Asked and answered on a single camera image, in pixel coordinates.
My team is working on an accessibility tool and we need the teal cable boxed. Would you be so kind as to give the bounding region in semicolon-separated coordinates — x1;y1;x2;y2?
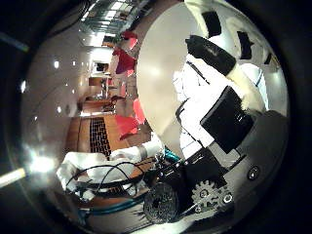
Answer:
79;147;181;217

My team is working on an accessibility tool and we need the black grid floor mat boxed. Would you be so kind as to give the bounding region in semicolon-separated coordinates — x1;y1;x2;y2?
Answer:
89;116;112;158

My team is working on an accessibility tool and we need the red chair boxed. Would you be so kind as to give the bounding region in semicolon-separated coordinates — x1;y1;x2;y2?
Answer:
132;98;147;127
121;29;139;50
114;114;141;141
112;47;138;76

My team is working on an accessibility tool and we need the black cable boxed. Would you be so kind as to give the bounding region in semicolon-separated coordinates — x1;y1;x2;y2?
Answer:
65;160;148;197

